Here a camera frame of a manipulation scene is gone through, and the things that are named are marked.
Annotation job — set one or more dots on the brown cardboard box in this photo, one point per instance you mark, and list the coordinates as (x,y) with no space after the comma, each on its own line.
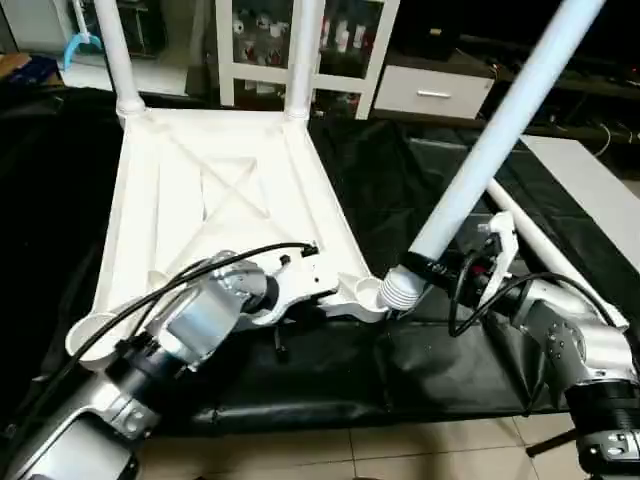
(25,68)

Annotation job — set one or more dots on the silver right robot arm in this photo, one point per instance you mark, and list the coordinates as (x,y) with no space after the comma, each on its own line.
(570,340)

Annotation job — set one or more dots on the white flat board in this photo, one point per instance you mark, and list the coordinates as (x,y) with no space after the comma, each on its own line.
(590,190)

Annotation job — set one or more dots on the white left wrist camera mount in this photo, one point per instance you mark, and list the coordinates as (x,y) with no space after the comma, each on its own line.
(300,280)

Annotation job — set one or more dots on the light blue plastic object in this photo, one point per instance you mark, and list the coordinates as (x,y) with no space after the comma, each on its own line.
(78,45)

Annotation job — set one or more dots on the white drawer unit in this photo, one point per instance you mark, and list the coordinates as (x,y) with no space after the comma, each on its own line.
(435,92)

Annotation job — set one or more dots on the black work mat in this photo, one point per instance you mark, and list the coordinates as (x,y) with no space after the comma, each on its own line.
(380,370)

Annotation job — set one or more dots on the dark low media cabinet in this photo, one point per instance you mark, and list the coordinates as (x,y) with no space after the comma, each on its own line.
(570,95)

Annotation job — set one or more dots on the white plastic table top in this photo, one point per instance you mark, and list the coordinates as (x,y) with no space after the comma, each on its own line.
(220,200)

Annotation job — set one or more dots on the white plastic table leg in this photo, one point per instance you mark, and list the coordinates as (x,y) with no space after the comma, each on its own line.
(115,55)
(555,250)
(303,60)
(500,140)

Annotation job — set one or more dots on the black metal frame leg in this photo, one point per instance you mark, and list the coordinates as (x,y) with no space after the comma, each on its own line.
(560,442)

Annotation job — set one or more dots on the white glass door cabinet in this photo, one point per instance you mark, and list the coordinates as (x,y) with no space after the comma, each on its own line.
(300,50)

